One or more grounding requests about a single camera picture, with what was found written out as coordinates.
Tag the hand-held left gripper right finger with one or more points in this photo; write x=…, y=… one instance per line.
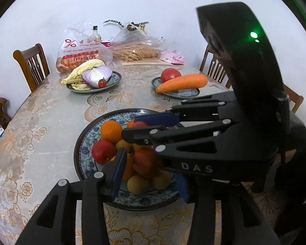
x=182, y=186

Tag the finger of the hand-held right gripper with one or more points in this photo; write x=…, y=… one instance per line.
x=155, y=119
x=142, y=134

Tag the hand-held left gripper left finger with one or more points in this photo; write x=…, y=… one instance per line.
x=118, y=176

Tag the red apple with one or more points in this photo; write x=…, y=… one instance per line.
x=144, y=162
x=102, y=151
x=140, y=124

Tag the large blue patterned plate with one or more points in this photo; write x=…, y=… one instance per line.
x=142, y=201

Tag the person's right forearm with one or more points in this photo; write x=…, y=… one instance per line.
x=303, y=158

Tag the brown wooden chair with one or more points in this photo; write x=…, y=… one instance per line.
x=214, y=66
x=295, y=99
x=28, y=56

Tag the small blue patterned plate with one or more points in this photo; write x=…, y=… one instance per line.
x=183, y=94

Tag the orange carrot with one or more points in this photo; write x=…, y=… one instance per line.
x=183, y=83

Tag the red tomato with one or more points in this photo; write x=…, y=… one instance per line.
x=169, y=74

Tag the small dark green plate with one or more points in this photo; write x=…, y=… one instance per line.
x=114, y=80

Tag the wooden cutting board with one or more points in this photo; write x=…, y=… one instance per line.
x=142, y=62

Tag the pink packet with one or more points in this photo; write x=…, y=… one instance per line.
x=172, y=57

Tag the cherry tomato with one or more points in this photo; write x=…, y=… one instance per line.
x=102, y=82

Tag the plastic bag of dried noodles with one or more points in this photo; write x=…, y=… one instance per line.
x=135, y=52

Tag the halved purple onion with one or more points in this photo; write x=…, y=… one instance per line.
x=97, y=75

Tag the napa cabbage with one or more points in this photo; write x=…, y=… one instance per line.
x=79, y=71

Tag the magenta box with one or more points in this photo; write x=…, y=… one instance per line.
x=106, y=44

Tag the decorative ornament bundle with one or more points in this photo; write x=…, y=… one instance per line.
x=136, y=26

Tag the plastic bag of bread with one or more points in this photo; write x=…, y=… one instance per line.
x=76, y=53

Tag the glass bottle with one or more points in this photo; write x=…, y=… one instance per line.
x=95, y=34

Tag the green artificial sprig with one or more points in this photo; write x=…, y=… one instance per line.
x=113, y=21

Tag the dark wooden side cabinet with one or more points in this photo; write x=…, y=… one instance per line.
x=2, y=112

